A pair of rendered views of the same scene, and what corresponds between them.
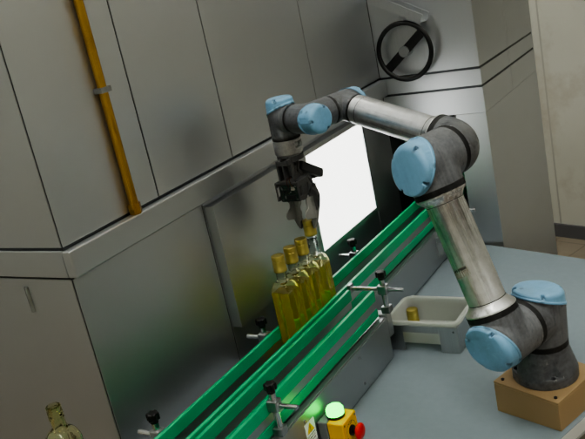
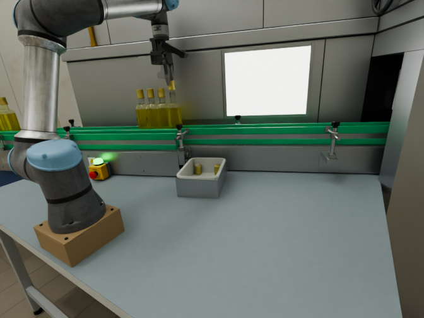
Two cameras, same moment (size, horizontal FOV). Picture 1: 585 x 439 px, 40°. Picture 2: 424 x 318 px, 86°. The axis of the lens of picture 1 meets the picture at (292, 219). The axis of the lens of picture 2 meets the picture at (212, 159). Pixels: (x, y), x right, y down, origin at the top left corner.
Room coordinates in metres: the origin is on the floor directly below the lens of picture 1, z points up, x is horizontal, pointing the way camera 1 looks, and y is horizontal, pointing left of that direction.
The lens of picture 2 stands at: (1.88, -1.21, 1.20)
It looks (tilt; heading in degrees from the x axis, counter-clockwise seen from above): 20 degrees down; 70
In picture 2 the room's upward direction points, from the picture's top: 4 degrees counter-clockwise
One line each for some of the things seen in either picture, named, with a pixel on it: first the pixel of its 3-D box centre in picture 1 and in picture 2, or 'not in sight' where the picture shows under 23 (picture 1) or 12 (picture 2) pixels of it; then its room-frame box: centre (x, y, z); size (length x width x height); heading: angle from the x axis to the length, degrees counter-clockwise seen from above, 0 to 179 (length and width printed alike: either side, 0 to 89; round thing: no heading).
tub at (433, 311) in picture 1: (431, 322); (203, 175); (2.15, -0.33, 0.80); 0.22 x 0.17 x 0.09; 57
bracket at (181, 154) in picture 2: (375, 322); (185, 154); (2.12, -0.17, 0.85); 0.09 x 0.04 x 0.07; 57
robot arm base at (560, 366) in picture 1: (543, 354); (74, 202); (1.69, -0.51, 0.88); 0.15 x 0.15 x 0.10
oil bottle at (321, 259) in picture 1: (322, 288); (175, 122); (2.12, -0.04, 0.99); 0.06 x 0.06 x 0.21; 58
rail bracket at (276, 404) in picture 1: (284, 410); (66, 140); (1.58, 0.11, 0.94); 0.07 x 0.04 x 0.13; 57
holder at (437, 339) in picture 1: (423, 324); (204, 174); (2.16, -0.31, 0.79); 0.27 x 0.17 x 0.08; 57
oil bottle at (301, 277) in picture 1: (302, 307); (154, 123); (2.02, 0.02, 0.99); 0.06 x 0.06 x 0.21; 57
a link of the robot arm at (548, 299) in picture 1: (538, 312); (58, 166); (1.68, -0.50, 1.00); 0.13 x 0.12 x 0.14; 126
